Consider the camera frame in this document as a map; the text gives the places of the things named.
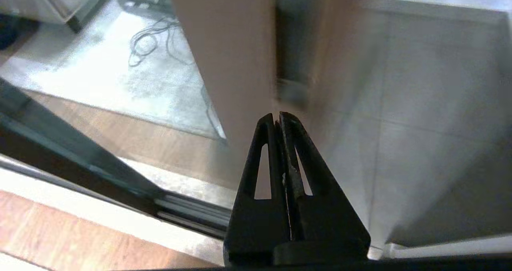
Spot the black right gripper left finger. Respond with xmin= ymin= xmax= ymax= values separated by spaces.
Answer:
xmin=222 ymin=113 xmax=292 ymax=264

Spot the brown framed sliding glass door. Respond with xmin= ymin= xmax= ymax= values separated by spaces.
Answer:
xmin=0 ymin=0 xmax=360 ymax=239

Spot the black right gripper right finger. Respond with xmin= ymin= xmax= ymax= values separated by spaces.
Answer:
xmin=279 ymin=111 xmax=372 ymax=251

